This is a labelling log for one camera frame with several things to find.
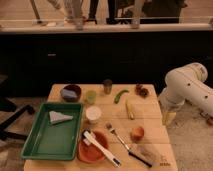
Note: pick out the dark brown bowl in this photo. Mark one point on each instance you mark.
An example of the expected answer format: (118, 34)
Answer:
(76, 89)

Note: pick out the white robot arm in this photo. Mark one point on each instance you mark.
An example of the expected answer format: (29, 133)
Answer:
(185, 83)

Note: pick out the orange bowl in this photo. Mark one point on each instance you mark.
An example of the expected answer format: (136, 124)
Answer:
(89, 153)

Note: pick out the green plastic cup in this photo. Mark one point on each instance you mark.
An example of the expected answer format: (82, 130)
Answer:
(91, 97)

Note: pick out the grey triangular sponge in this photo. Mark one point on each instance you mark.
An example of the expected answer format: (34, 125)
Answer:
(58, 117)

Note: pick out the red apple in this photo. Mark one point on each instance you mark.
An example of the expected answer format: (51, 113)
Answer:
(137, 133)

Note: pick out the brown pine cone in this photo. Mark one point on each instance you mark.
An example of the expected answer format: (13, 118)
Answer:
(141, 91)

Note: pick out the green plastic tray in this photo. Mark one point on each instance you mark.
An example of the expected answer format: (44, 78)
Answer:
(47, 141)

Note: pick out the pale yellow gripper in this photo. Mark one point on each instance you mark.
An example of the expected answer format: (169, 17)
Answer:
(168, 117)

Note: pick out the white cup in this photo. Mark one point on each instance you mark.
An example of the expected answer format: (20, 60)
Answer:
(93, 114)

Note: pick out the dark metal cup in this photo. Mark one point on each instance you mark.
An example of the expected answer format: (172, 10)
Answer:
(107, 84)

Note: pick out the silver fork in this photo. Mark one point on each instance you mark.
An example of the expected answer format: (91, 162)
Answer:
(113, 131)

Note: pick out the white handled brush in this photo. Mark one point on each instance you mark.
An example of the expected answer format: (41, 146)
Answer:
(89, 139)

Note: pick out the beige rectangular block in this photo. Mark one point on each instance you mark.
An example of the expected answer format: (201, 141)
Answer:
(150, 155)

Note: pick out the black office chair base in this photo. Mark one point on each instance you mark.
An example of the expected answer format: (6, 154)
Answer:
(8, 106)

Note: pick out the black handled knife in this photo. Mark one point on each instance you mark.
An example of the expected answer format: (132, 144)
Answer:
(137, 157)

